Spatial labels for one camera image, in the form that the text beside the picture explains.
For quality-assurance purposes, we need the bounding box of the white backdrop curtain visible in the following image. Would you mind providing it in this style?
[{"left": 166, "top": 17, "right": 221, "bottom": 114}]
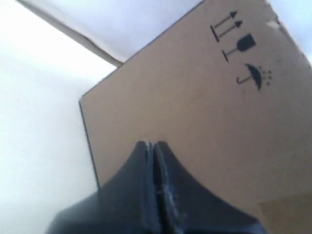
[{"left": 16, "top": 0, "right": 208, "bottom": 68}]

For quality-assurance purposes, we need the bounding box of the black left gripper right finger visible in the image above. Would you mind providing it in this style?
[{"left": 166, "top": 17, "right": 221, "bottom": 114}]
[{"left": 153, "top": 141, "right": 266, "bottom": 234}]

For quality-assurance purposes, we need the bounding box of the short cardboard box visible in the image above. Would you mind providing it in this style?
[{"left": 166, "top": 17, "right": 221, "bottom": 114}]
[{"left": 80, "top": 0, "right": 312, "bottom": 219}]

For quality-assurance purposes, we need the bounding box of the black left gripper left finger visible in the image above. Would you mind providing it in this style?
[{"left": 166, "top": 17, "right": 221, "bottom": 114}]
[{"left": 47, "top": 141, "right": 159, "bottom": 234}]

